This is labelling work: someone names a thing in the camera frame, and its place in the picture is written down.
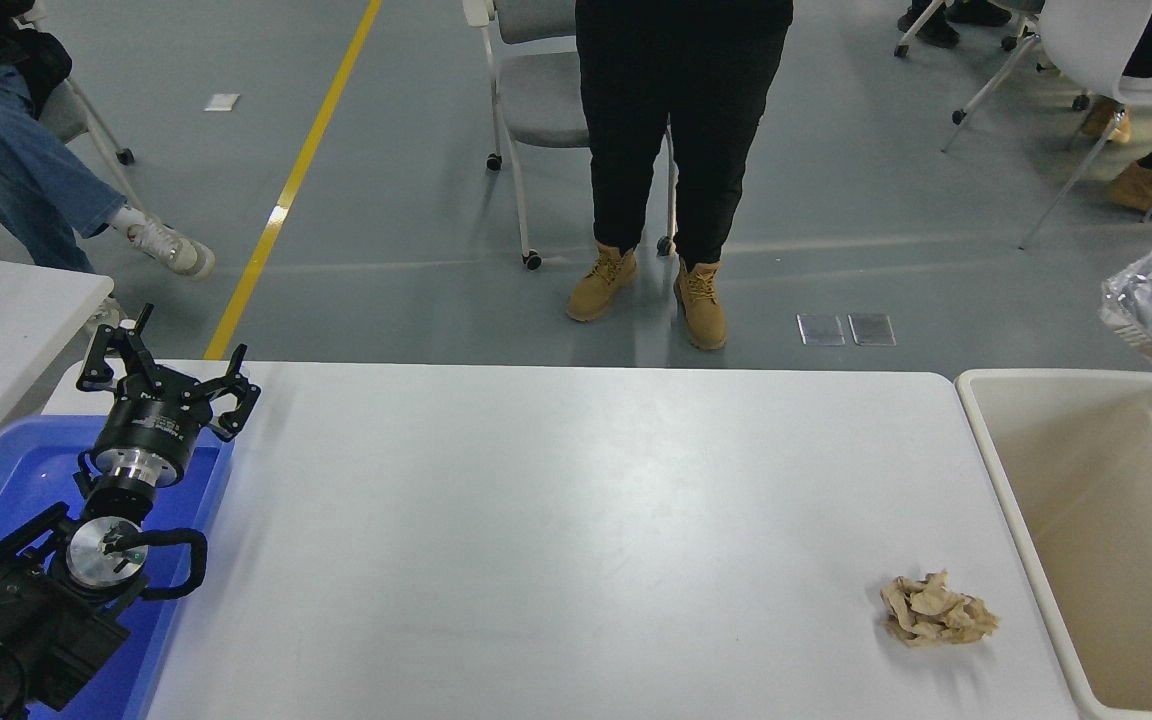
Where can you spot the white wheeled chair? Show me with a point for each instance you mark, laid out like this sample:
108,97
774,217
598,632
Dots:
958,116

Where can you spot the grey white-framed wheeled chair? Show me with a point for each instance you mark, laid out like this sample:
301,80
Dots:
536,110

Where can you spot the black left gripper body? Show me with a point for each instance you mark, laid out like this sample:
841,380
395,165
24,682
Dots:
148,425

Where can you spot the blue plastic tray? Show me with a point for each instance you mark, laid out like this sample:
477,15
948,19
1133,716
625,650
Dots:
16,470

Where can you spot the large pale plastic bin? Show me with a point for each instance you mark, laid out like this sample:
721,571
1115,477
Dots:
1116,550

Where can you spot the white floor label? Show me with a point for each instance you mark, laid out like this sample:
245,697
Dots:
222,102

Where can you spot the tan paper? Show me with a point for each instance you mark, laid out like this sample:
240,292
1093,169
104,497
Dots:
936,610

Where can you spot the white shell chair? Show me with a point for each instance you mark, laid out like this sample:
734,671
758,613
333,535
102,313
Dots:
1086,40

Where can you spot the metal floor plate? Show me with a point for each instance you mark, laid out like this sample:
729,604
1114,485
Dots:
821,330
872,329

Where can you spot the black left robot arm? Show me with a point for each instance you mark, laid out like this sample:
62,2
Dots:
26,620

